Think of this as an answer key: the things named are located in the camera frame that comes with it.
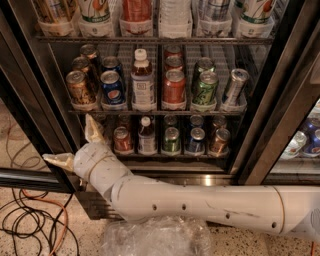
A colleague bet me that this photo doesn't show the blue pepsi can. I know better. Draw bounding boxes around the blue pepsi can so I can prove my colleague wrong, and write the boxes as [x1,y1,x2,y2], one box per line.
[102,56,122,75]
[100,71,125,105]

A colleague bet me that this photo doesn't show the green can front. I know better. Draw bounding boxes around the green can front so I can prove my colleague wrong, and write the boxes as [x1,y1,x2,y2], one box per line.
[192,70,219,106]

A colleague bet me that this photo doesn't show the red can middle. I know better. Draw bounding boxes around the red can middle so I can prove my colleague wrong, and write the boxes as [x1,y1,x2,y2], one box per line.
[164,56,183,71]

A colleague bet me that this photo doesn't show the fridge right glass door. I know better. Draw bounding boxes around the fridge right glass door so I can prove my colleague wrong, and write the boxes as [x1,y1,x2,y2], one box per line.
[229,0,320,185]

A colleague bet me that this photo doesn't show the blue can bottom shelf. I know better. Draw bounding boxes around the blue can bottom shelf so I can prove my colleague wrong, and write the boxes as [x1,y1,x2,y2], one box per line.
[186,127,205,153]

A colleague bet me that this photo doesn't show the red can front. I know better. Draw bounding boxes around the red can front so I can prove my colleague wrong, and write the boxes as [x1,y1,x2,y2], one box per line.
[162,69,186,104]

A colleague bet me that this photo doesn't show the blue can behind right door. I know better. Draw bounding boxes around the blue can behind right door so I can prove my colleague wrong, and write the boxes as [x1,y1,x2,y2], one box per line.
[302,129,320,157]

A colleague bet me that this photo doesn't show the green can bottom shelf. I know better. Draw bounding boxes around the green can bottom shelf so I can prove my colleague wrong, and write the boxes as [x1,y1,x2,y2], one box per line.
[162,127,180,153]

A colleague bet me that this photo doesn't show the red can rear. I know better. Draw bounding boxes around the red can rear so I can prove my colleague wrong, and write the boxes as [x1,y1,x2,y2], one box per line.
[164,45,182,57]

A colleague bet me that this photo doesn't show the blue pepsi can front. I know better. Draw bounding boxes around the blue pepsi can front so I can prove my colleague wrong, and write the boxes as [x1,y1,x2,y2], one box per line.
[100,71,125,105]

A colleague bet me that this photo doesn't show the iced tea bottle middle shelf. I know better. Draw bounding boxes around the iced tea bottle middle shelf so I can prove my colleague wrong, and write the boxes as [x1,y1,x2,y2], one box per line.
[131,48,155,106]

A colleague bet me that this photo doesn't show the steel fridge base grille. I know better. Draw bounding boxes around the steel fridge base grille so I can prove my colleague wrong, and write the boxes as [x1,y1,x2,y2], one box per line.
[76,172,237,220]

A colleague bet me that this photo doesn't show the middle wire shelf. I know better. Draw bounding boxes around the middle wire shelf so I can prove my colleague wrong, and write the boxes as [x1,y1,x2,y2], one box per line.
[68,110,244,116]

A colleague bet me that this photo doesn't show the orange brown can rear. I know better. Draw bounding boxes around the orange brown can rear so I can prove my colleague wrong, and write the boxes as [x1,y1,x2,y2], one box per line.
[80,44,100,68]

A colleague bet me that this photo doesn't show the orange cable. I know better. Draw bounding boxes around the orange cable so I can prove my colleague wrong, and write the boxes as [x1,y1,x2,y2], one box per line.
[20,189,69,256]

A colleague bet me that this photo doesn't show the green can rear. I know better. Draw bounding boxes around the green can rear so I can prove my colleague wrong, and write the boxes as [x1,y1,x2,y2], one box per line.
[193,57,216,82]

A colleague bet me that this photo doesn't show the silver slim can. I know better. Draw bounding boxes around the silver slim can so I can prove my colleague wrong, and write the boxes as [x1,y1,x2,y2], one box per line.
[222,68,249,106]

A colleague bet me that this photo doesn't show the clear plastic bag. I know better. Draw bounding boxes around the clear plastic bag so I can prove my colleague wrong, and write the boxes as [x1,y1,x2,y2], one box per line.
[101,216,212,256]

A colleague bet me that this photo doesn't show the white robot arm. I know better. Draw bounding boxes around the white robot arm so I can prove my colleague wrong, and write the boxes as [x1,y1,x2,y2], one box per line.
[43,115,320,242]

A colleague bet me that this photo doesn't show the wire shelf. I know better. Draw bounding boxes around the wire shelf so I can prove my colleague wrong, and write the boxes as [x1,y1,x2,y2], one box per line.
[36,36,273,45]
[68,110,244,116]

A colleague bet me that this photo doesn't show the red can bottom shelf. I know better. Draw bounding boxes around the red can bottom shelf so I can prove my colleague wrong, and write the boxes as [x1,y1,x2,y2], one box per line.
[113,126,132,151]

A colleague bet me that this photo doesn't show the blue pepsi can rear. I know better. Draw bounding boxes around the blue pepsi can rear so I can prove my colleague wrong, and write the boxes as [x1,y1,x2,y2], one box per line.
[102,56,122,75]

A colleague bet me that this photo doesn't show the orange brown can middle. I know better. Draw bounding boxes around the orange brown can middle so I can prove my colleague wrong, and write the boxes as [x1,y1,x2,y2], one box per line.
[71,56,98,92]

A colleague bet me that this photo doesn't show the orange brown can front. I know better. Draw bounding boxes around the orange brown can front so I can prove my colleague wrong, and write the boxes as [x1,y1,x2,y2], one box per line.
[66,70,96,105]

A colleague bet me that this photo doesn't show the fridge glass door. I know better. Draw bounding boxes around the fridge glass door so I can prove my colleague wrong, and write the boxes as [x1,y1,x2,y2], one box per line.
[0,31,79,193]
[229,0,320,185]

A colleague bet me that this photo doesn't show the fridge left glass door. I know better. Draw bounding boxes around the fridge left glass door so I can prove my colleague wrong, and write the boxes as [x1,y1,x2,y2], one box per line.
[0,31,79,193]

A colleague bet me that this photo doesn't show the black cables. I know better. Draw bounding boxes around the black cables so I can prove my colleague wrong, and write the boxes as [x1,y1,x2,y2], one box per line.
[0,188,80,256]

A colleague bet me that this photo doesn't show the orange brown can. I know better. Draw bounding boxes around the orange brown can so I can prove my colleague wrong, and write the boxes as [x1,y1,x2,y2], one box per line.
[66,70,96,105]
[71,56,98,92]
[80,44,100,68]

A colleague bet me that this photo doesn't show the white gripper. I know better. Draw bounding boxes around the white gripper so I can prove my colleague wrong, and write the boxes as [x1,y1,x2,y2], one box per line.
[42,114,113,180]

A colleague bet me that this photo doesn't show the top wire shelf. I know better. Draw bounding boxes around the top wire shelf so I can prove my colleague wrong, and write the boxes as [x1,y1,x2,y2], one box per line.
[36,36,273,45]

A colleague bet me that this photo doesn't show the tea bottle bottom shelf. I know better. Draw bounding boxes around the tea bottle bottom shelf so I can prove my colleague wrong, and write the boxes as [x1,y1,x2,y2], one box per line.
[138,116,157,155]

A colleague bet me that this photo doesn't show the brown can bottom shelf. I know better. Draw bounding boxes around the brown can bottom shelf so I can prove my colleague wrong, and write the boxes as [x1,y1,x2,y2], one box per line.
[210,128,231,153]

